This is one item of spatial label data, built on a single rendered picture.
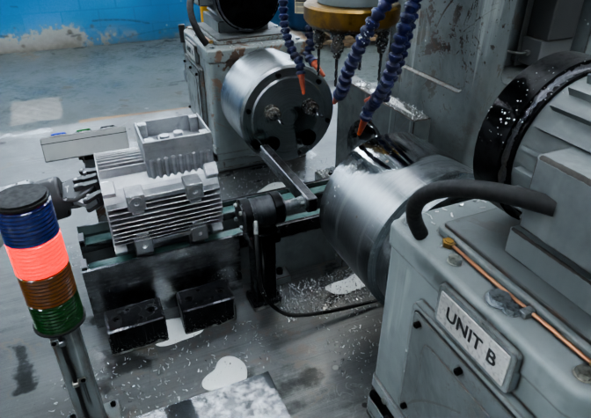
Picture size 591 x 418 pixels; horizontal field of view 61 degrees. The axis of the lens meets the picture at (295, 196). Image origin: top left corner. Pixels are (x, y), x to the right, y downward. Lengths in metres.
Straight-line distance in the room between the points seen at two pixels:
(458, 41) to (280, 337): 0.66
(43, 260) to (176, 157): 0.35
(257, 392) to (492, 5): 0.73
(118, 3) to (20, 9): 1.02
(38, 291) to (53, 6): 5.96
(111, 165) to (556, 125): 0.69
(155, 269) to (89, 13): 5.70
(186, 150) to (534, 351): 0.64
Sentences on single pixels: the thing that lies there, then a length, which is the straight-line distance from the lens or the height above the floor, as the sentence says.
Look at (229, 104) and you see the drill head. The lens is 1.28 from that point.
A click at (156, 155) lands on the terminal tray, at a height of 1.12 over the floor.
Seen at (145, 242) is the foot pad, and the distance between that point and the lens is 0.93.
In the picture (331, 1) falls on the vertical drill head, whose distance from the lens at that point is 0.95.
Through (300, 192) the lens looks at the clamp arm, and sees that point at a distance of 0.94.
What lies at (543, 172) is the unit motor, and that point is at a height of 1.30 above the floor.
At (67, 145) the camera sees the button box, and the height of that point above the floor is 1.06.
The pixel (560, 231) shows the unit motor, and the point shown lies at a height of 1.26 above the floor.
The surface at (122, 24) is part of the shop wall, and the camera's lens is 6.59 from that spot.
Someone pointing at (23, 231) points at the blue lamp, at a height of 1.19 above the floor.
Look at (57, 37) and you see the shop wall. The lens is 6.61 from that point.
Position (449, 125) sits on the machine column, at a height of 1.10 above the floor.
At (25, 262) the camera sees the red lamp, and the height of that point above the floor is 1.15.
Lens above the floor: 1.50
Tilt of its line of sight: 31 degrees down
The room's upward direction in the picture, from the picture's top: straight up
